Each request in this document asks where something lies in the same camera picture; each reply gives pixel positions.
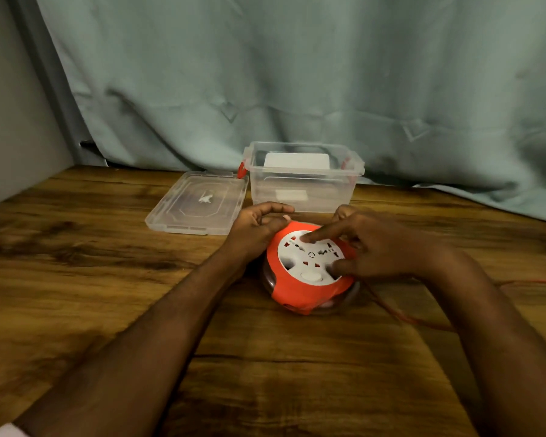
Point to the person's left hand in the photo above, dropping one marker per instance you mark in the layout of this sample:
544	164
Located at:
248	236

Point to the person's right hand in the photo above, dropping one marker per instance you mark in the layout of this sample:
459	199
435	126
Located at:
386	250

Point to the person's left thumb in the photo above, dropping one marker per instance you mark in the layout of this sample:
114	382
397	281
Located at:
277	225

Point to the person's right thumb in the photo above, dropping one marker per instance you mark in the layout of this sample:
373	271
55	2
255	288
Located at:
345	267

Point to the person's left forearm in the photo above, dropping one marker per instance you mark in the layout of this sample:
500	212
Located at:
136	359

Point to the person's right forearm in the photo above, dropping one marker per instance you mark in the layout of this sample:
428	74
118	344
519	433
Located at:
505	350

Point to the clear plastic storage box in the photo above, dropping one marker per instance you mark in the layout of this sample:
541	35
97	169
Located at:
316	188

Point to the clear plastic lid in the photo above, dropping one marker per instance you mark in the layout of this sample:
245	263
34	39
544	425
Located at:
195	204

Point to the pale green curtain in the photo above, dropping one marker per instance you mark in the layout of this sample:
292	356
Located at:
300	63

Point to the white sleeve cuff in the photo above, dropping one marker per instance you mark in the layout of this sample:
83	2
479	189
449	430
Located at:
9	431

